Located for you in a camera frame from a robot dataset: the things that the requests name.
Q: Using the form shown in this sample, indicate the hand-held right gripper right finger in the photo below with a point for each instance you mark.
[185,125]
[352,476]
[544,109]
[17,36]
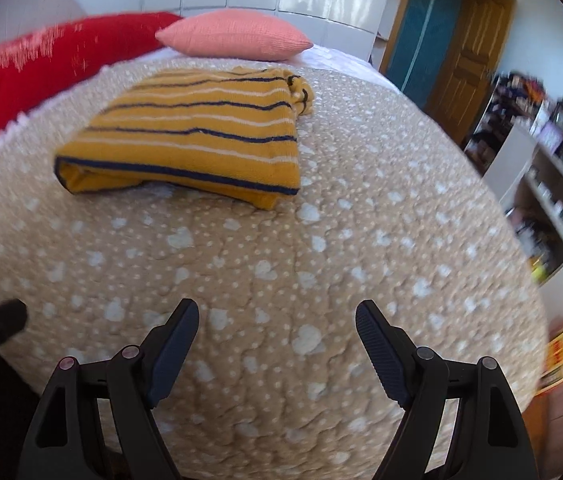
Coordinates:
[381,350]

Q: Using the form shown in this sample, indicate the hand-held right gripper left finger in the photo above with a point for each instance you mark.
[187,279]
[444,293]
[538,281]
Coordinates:
[174,350]

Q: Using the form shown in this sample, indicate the yellow striped sweater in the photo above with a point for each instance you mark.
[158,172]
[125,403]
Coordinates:
[196,125]

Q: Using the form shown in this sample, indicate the beige spotted blanket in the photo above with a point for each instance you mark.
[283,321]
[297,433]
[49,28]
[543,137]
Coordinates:
[311,240]

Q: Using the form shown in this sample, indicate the red pillow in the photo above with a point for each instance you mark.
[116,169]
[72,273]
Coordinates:
[36,70]

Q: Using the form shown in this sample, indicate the white shelf unit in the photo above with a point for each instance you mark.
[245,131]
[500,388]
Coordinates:
[546,195]

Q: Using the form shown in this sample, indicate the white box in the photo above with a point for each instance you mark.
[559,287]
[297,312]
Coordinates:
[514,160]

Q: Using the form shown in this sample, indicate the grey rounded headboard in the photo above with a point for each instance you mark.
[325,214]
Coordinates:
[36,5]

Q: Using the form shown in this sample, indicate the wooden door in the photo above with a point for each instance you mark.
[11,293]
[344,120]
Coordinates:
[466,65]

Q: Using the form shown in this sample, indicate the pink pillow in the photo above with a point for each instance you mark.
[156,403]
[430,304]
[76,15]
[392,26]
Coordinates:
[231,39]

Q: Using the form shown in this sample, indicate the teal door curtain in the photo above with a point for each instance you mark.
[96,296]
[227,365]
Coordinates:
[424,30]

